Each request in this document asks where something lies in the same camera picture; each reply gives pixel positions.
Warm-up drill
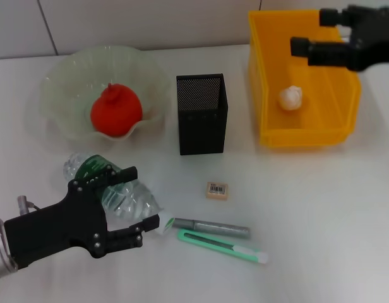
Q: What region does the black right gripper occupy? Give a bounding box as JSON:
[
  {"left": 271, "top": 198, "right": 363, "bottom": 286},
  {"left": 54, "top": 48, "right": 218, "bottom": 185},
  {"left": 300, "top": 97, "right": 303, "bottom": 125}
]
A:
[{"left": 290, "top": 4, "right": 389, "bottom": 73}]

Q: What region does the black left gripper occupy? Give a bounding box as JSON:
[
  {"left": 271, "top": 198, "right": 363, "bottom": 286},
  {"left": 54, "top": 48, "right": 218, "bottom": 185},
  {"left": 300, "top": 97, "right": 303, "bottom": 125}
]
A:
[{"left": 4, "top": 165, "right": 161, "bottom": 270}]

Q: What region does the clear water bottle green label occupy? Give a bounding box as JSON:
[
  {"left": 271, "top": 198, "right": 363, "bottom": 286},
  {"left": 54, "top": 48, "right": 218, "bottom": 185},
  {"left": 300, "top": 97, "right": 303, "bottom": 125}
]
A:
[{"left": 62, "top": 152, "right": 176, "bottom": 235}]

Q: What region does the white paper ball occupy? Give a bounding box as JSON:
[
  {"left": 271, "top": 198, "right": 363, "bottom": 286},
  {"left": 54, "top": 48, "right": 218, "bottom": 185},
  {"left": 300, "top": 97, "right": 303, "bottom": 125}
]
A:
[{"left": 278, "top": 85, "right": 304, "bottom": 112}]

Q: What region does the mint green utility knife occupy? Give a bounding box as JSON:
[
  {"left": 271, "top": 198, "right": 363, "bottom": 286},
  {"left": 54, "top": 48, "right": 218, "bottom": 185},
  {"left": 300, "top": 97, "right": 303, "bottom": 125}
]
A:
[{"left": 176, "top": 229, "right": 270, "bottom": 267}]

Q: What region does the red-orange toy orange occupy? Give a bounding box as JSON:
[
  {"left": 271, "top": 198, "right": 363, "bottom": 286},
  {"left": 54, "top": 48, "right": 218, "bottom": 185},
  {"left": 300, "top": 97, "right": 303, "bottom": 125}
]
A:
[{"left": 90, "top": 83, "right": 143, "bottom": 138}]

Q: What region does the beige eraser with barcode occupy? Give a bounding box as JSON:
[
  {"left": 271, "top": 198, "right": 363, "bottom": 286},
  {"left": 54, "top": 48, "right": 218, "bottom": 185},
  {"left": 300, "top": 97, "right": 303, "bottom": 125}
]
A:
[{"left": 202, "top": 181, "right": 229, "bottom": 200}]

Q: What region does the silver glitter marker pen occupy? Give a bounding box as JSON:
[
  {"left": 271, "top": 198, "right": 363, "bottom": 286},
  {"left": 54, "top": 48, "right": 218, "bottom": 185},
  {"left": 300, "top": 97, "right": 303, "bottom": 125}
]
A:
[{"left": 171, "top": 217, "right": 251, "bottom": 240}]

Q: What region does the black mesh pen holder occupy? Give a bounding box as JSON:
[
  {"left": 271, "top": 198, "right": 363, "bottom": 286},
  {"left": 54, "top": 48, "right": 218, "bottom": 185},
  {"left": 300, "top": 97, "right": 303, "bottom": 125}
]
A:
[{"left": 176, "top": 73, "right": 229, "bottom": 156}]

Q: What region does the translucent wavy fruit bowl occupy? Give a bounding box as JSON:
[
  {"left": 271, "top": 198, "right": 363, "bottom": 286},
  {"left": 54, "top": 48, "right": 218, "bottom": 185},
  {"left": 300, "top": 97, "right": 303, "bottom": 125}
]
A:
[{"left": 39, "top": 45, "right": 170, "bottom": 143}]

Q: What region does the yellow plastic storage bin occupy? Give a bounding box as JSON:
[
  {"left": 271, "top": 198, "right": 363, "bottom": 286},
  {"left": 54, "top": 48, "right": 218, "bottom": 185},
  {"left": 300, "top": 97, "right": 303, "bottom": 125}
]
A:
[{"left": 248, "top": 9, "right": 362, "bottom": 148}]

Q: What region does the plain white partition board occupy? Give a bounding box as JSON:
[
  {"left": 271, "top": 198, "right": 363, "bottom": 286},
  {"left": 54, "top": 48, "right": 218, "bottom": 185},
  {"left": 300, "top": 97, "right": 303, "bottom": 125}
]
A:
[
  {"left": 39, "top": 0, "right": 261, "bottom": 57},
  {"left": 0, "top": 0, "right": 56, "bottom": 61}
]

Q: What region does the left gripper cable plug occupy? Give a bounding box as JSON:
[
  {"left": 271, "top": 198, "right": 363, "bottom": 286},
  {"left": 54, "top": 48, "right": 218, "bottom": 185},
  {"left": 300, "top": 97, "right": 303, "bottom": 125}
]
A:
[{"left": 16, "top": 195, "right": 40, "bottom": 217}]

